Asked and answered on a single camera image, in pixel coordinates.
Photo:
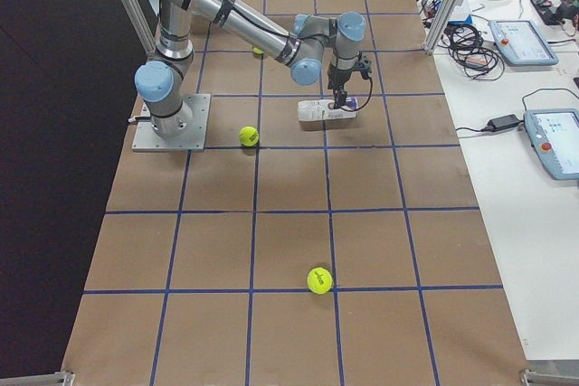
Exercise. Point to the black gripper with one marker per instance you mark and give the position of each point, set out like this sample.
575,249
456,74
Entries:
336,79

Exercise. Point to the white blue tennis ball can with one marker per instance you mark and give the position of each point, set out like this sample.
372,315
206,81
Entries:
325,109

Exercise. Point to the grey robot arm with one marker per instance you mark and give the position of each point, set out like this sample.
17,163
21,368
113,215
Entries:
300,49

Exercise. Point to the tennis ball right side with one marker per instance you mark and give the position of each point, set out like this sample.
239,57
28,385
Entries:
249,136

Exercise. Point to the blue white box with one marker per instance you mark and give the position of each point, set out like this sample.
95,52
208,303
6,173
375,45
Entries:
461,13

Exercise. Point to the black power brick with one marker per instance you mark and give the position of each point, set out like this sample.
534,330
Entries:
502,123

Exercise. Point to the upper teach pendant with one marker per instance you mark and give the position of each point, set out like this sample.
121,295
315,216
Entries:
521,44

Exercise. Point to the teach pendant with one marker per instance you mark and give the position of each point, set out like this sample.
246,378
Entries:
553,134
521,44

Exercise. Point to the lower teach pendant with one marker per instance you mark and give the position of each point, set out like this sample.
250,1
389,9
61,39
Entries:
553,134

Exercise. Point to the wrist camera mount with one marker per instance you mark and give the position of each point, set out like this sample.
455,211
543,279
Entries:
364,66

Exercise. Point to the frame foot bracket right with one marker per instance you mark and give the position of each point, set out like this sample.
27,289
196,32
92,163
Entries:
528,377

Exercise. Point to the frame foot bracket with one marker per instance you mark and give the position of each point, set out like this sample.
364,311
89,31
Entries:
54,379
528,377

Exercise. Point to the frame foot bracket left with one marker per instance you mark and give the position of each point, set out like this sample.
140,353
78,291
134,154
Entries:
54,379

